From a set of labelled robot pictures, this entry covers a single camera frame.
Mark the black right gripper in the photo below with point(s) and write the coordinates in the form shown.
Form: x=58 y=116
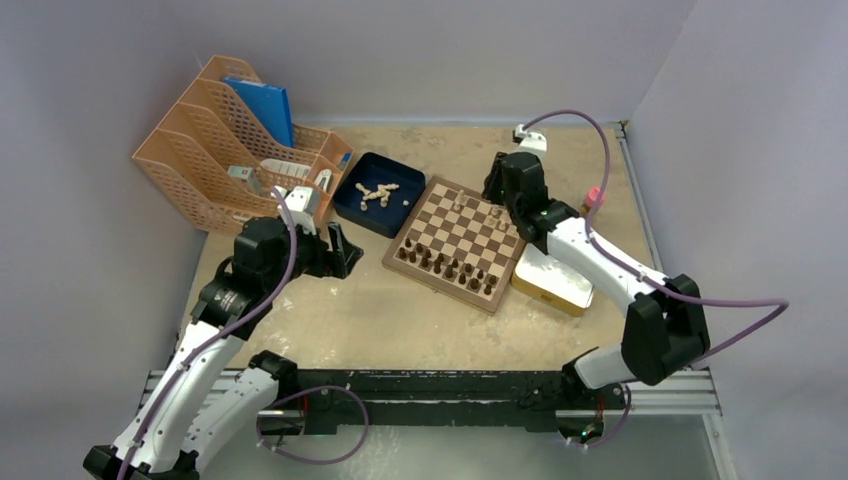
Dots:
x=490 y=191

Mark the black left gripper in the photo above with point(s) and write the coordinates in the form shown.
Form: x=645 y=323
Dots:
x=330 y=262

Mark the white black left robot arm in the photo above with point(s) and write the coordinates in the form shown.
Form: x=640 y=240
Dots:
x=175 y=435

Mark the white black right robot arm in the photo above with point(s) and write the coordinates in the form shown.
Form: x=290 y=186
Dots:
x=663 y=333

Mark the light wooden pawn on board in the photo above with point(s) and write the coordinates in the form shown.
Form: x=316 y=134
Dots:
x=494 y=215

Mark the wooden chess board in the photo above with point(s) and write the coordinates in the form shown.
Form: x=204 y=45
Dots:
x=461 y=256

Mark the light wooden tall piece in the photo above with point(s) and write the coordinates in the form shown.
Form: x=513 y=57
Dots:
x=460 y=202

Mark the dark blue tray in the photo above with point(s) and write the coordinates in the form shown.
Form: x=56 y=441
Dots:
x=379 y=193

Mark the pink capped small bottle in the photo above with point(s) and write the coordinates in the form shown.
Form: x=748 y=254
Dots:
x=595 y=197

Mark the white stapler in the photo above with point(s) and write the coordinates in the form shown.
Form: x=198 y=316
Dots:
x=323 y=180

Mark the gold metal tin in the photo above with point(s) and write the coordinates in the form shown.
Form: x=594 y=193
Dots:
x=552 y=282

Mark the white paper pack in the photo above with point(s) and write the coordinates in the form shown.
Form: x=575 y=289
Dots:
x=284 y=167

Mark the grey box red label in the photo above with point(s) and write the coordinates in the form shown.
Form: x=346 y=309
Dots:
x=247 y=177

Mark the peach plastic file organizer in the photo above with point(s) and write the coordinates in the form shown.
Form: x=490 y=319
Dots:
x=209 y=129

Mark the blue folder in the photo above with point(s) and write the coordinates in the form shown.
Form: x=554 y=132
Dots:
x=269 y=104

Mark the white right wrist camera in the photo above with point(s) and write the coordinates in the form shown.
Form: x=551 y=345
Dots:
x=529 y=141

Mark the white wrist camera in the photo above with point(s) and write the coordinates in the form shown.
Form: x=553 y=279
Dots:
x=297 y=207
x=529 y=141

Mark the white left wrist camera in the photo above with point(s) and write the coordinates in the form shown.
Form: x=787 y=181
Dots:
x=297 y=207

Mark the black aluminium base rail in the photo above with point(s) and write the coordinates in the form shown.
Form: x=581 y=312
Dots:
x=531 y=400

